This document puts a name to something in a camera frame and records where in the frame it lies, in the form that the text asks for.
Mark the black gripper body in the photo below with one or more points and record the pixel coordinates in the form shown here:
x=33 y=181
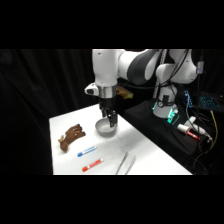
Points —
x=106 y=103

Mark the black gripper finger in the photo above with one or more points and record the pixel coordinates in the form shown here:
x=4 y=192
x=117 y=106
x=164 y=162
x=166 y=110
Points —
x=113 y=120
x=104 y=112

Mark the red pen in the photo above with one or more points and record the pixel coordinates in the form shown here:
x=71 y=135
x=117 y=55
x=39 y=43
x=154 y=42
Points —
x=93 y=165

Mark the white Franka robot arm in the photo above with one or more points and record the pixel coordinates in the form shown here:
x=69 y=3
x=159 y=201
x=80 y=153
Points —
x=106 y=66

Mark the blue pen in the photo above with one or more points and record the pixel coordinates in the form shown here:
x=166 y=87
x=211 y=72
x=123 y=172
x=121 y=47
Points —
x=87 y=151

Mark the gray bowl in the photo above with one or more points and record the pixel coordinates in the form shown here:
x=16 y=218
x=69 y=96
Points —
x=106 y=130

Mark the brown plush toy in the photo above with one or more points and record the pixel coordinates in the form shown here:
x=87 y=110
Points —
x=70 y=136

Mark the metal tweezers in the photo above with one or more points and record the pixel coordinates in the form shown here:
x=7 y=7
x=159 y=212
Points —
x=122 y=163

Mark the green lit control box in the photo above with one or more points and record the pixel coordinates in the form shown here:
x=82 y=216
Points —
x=173 y=116

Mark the black curtain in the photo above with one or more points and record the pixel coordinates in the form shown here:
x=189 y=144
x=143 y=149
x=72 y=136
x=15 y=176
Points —
x=40 y=83

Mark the white marker with red cap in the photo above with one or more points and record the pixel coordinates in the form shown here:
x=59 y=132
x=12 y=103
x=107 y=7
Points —
x=188 y=131

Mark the blue lit electronics box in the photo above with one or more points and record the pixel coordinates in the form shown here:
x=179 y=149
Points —
x=188 y=99

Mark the keyboard with blue backlight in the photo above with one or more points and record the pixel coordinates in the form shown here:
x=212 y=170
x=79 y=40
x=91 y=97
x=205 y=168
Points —
x=210 y=101

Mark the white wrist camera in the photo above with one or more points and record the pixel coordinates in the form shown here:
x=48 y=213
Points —
x=91 y=89

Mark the tan camera mount block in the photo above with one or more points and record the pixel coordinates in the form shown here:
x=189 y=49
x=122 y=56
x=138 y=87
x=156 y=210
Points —
x=125 y=92

